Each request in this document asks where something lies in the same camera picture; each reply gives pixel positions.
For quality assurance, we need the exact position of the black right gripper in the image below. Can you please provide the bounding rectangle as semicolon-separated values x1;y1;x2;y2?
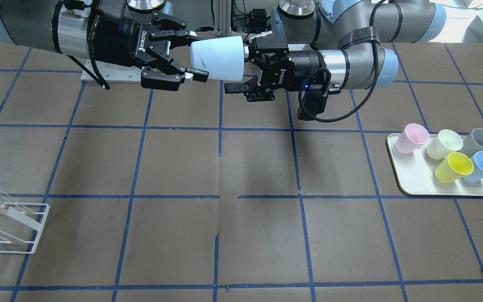
118;11;209;91

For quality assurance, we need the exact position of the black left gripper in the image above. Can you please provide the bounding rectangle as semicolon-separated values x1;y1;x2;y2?
224;37;325;102

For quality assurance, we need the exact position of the light blue plastic cup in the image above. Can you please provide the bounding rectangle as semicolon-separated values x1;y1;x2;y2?
190;36;244;81

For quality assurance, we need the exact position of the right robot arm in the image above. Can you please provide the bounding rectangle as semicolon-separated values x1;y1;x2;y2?
0;0;209;91

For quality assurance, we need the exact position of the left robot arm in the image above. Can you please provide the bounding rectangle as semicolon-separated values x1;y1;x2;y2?
224;0;447;102

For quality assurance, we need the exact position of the pink plastic cup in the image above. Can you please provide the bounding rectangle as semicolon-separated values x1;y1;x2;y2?
394;123;431;154

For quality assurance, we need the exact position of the pale green plastic cup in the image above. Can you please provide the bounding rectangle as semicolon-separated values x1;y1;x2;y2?
426;129;464;160

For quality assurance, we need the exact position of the yellow plastic cup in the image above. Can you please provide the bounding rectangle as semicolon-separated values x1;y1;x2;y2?
434;152;474;184

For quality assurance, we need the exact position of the grey plastic cup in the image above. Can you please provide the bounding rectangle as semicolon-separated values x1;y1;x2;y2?
460;128;483;157

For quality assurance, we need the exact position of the blue plastic cup on tray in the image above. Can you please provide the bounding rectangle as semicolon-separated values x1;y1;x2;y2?
462;151;483;183

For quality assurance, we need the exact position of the cream plastic tray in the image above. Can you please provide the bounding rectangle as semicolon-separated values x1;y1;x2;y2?
387;133;483;197

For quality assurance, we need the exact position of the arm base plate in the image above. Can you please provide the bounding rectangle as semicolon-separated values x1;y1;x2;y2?
96;61;142;84

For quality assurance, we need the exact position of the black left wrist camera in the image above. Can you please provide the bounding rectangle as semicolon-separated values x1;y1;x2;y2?
297;84;341;122

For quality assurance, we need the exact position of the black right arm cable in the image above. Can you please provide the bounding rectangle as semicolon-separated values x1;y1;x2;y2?
63;0;111;91

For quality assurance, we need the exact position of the white wire rack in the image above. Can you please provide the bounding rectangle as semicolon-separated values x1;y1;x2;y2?
0;180;50;254

